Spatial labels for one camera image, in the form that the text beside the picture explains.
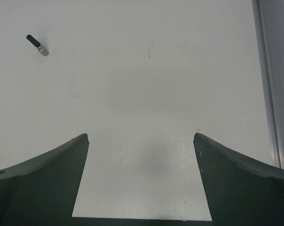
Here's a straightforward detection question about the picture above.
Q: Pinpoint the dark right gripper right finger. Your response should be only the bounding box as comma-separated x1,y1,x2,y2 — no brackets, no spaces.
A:
193,133,284,226

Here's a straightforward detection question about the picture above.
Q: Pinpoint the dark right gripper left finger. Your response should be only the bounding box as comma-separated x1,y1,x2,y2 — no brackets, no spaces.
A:
0,134,89,226

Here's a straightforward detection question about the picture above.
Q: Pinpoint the nail polish bottle glass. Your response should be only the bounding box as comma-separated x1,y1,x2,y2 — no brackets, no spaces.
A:
26,34,49,57

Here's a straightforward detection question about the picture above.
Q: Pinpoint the aluminium frame post right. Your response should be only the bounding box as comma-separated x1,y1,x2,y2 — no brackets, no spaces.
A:
252,0,284,169

